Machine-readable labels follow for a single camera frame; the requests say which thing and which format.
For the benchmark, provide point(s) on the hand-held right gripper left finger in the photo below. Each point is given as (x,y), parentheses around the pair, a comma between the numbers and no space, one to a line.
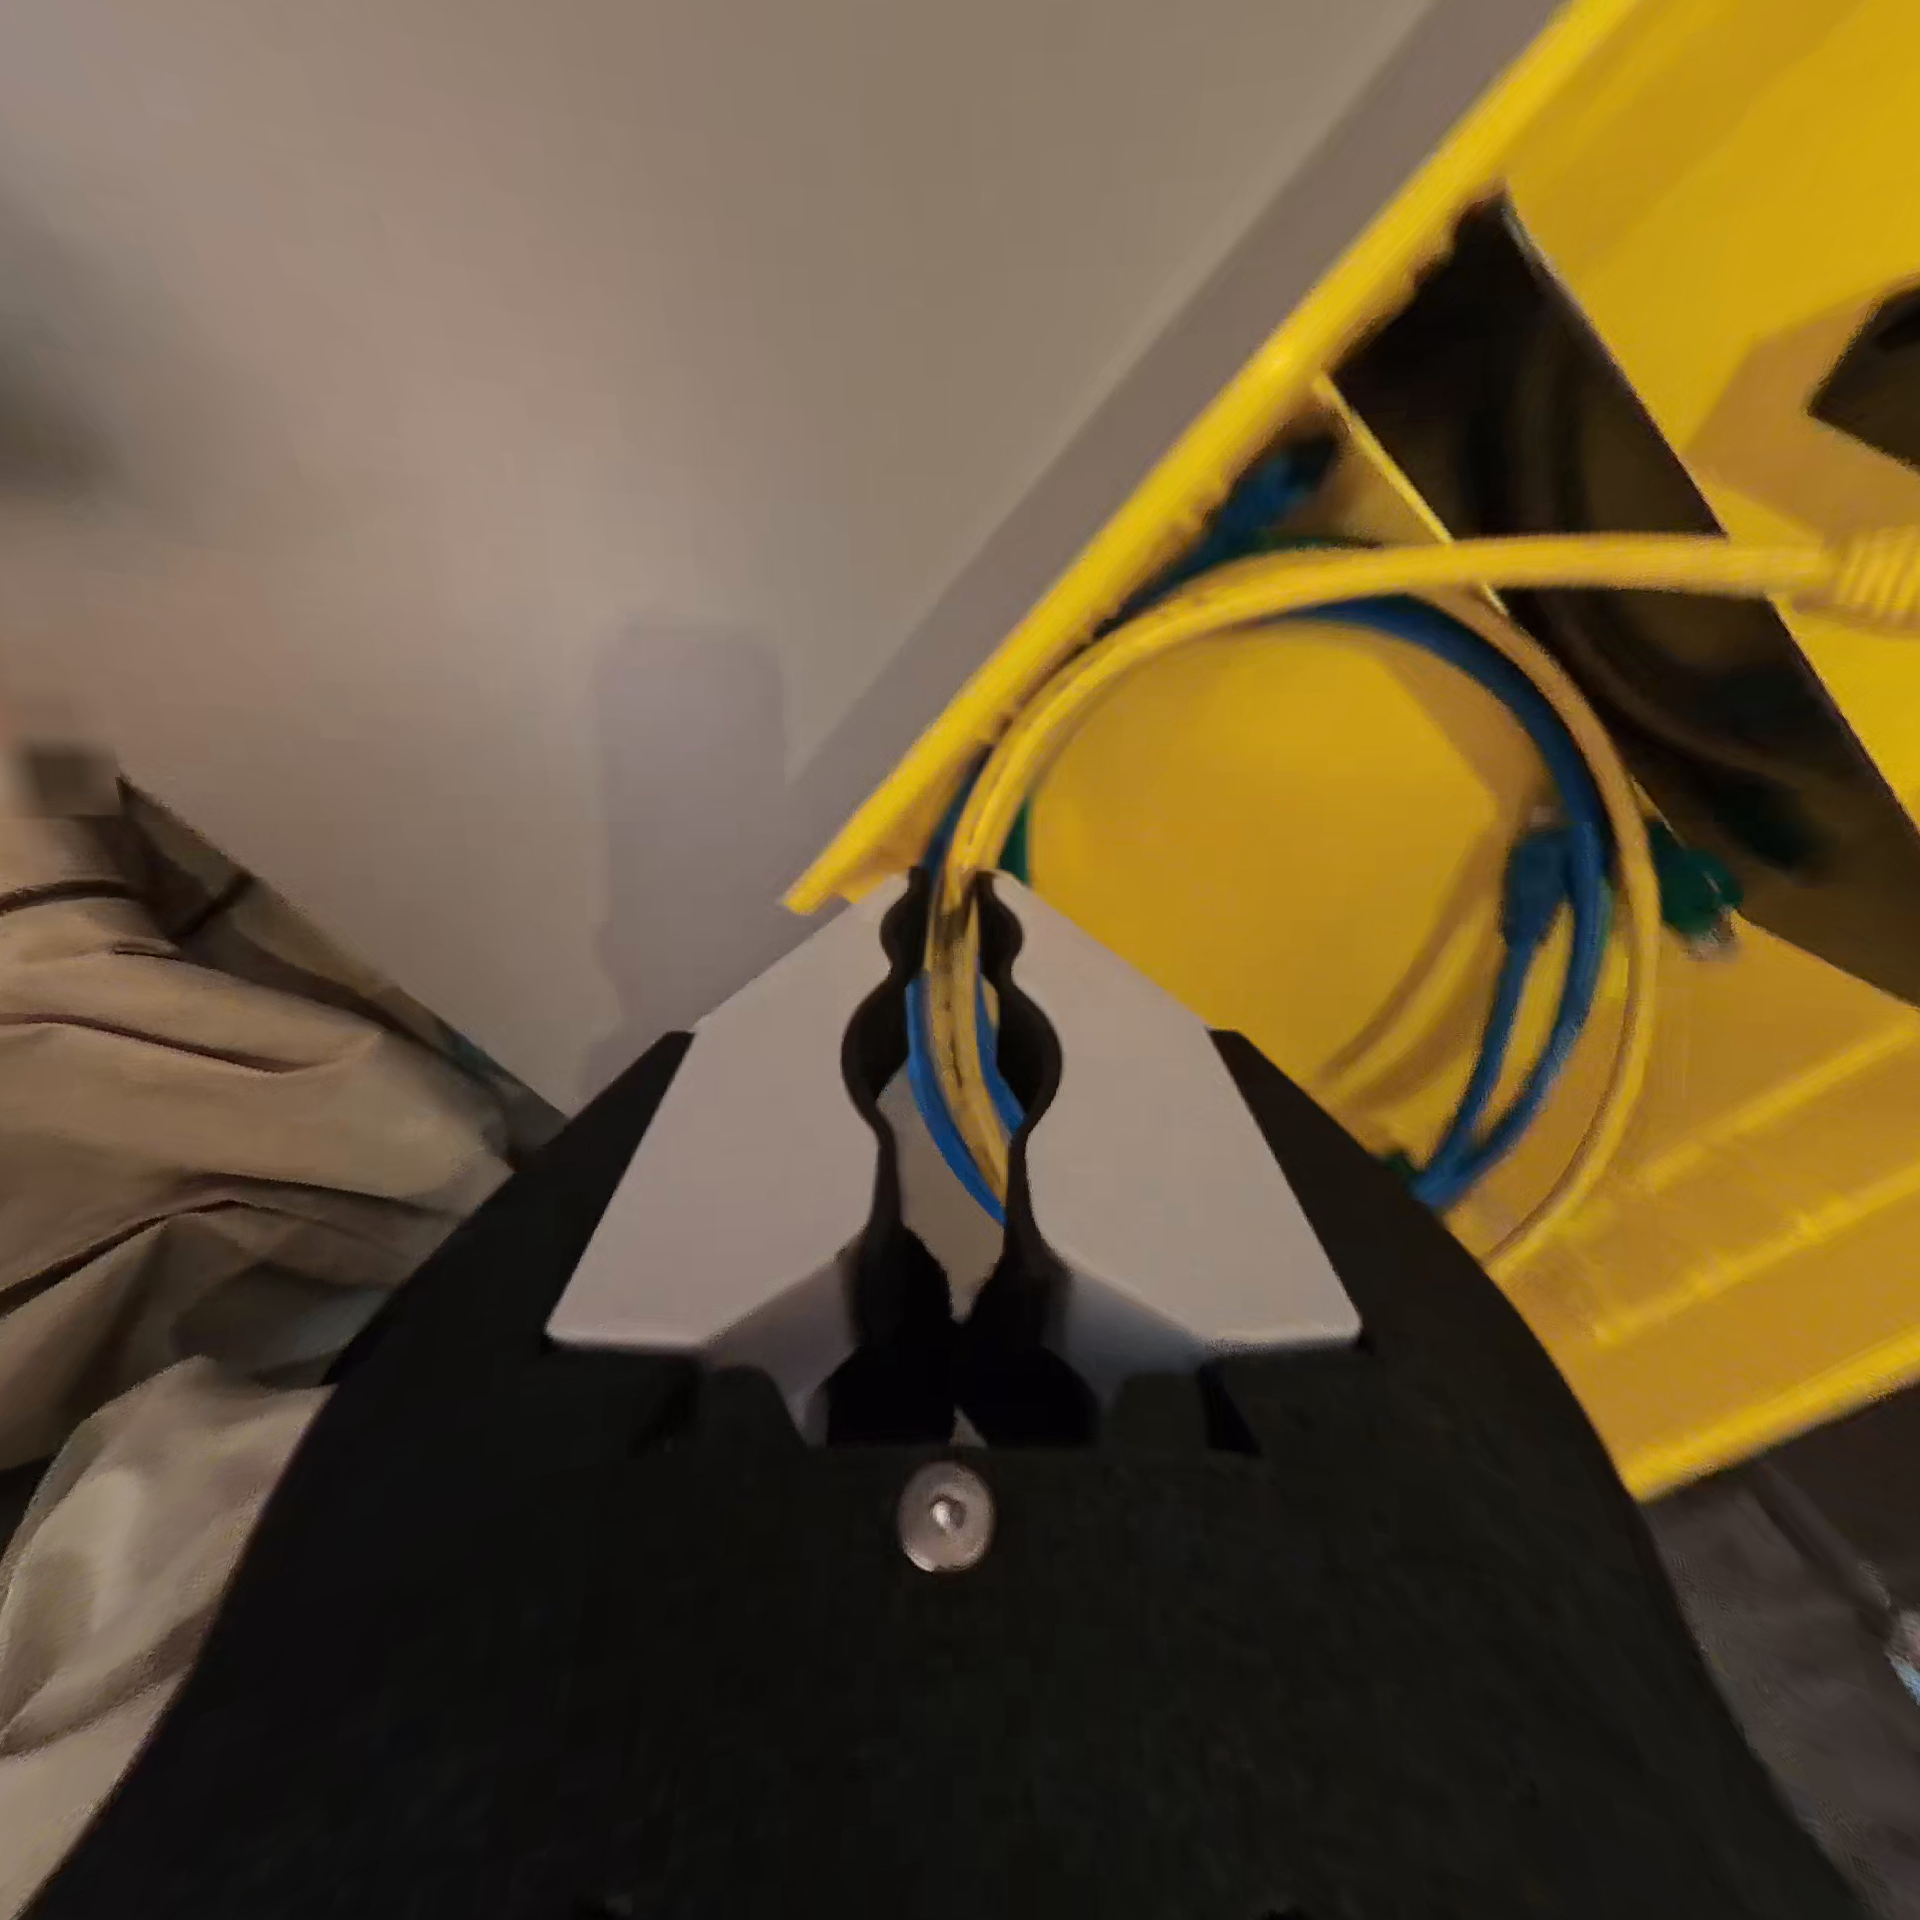
(720,1200)

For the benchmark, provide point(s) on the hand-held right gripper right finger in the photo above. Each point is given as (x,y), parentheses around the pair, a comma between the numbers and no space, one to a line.
(1186,1200)

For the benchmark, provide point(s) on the yellow plastic bin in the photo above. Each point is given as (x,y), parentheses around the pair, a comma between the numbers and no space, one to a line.
(1276,793)

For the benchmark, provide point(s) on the beige jacket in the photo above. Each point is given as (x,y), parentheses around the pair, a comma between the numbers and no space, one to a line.
(181,1125)

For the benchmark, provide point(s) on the black bin divider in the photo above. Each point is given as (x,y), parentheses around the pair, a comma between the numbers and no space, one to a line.
(1590,420)

